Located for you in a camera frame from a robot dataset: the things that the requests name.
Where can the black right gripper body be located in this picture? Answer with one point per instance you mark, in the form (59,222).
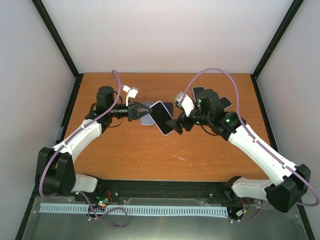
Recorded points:
(188,125)

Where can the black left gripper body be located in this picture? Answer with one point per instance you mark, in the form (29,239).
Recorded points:
(131,112)

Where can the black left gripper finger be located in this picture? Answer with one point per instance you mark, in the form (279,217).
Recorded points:
(139,115)
(143,107)

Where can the lavender phone case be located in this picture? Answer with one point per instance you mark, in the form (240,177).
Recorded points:
(147,120)

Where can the phone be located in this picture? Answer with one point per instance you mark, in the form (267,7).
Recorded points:
(196,90)
(225,102)
(160,115)

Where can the black smartphone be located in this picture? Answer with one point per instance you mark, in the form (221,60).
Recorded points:
(170,107)

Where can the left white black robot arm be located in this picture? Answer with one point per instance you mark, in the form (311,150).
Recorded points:
(55,170)

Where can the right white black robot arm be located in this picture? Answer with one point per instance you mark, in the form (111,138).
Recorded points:
(236,131)

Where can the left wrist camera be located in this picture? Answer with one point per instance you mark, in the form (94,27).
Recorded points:
(131,93)

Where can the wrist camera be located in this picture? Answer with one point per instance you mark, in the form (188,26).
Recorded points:
(131,93)
(185,103)

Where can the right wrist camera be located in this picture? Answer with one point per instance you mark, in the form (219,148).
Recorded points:
(185,103)

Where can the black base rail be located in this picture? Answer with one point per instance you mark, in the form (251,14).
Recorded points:
(162,191)

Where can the metal base plate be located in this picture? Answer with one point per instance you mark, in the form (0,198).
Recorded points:
(257,224)

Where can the light blue cable duct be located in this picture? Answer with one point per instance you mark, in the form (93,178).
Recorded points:
(140,210)

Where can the black frame post right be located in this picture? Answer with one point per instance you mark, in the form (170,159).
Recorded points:
(288,81)

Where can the black frame post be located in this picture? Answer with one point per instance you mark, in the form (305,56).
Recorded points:
(288,81)
(43,13)

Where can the black frame post left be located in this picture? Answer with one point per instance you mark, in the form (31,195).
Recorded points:
(43,13)

